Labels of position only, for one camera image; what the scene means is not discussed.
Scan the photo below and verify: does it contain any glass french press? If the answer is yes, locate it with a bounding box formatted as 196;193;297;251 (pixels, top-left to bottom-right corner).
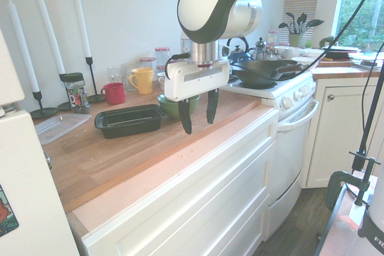
254;37;268;61

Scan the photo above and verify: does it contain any spice jar with black lid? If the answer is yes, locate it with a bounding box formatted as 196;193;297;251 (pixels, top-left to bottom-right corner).
61;72;91;115

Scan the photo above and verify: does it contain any white taper candle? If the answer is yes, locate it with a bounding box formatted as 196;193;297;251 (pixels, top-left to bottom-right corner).
34;0;66;76
69;0;92;58
8;0;41;94

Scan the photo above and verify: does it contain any black wok wooden handle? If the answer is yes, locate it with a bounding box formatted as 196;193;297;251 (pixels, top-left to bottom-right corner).
232;59;305;88

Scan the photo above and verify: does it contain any clear drinking glasses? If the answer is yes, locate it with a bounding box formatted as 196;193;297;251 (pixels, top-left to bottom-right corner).
139;57;157;71

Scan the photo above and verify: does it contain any black plastic food container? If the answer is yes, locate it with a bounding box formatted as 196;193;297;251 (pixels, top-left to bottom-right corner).
94;104;166;140

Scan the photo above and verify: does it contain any white plate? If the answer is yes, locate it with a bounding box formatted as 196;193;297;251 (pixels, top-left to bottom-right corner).
290;55;320;71

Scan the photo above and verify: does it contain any small green plant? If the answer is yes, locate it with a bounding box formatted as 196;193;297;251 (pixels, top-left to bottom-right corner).
318;36;335;48

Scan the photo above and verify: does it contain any colourful fridge magnet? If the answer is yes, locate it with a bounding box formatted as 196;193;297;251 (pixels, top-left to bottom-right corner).
0;183;20;237

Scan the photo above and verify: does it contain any white refrigerator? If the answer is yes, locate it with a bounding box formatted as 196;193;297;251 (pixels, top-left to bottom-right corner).
0;28;80;256

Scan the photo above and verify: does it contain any yellow mug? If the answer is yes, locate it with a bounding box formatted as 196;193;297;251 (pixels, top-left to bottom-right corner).
128;67;155;95

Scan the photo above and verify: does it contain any window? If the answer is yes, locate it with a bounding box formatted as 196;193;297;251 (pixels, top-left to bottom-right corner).
331;0;384;53

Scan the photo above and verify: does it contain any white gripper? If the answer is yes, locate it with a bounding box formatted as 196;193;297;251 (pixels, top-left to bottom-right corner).
164;58;231;135

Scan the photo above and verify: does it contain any white cabinet with knob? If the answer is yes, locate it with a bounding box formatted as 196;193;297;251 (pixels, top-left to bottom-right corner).
305;77;384;189

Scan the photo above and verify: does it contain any black camera stand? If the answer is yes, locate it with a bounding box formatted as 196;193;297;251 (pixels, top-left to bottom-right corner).
350;43;384;173

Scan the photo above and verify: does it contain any white drawer cabinet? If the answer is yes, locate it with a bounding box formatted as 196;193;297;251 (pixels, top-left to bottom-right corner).
71;107;280;256

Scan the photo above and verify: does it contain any clear plastic container lid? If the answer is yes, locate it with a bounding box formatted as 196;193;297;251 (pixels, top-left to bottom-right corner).
34;113;92;146

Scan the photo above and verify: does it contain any green ceramic bowl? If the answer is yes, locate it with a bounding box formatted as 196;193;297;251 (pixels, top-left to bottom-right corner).
157;93;201;120

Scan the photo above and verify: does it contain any white stove with oven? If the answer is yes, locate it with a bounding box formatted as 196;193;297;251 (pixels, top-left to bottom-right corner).
220;65;320;239

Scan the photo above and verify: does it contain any green utensil crock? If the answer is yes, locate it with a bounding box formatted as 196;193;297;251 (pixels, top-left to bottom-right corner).
288;33;303;49

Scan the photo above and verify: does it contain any glass jar red checkered lid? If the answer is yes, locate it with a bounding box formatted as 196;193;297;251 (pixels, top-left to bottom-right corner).
154;46;171;74

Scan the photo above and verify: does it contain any clear drinking glass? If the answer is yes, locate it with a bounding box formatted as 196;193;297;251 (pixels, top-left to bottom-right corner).
107;66;125;86
121;61;140;94

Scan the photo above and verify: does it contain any red mug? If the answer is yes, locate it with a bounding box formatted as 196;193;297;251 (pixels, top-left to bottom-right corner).
100;82;126;106

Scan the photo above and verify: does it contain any green clamp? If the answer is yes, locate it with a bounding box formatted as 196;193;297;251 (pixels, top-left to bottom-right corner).
325;150;382;212

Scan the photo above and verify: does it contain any wooden robot mounting board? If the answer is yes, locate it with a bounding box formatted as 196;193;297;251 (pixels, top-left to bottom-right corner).
314;173;384;256

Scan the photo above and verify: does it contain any blue kettle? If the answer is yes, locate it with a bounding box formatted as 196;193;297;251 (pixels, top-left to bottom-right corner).
226;36;255;65

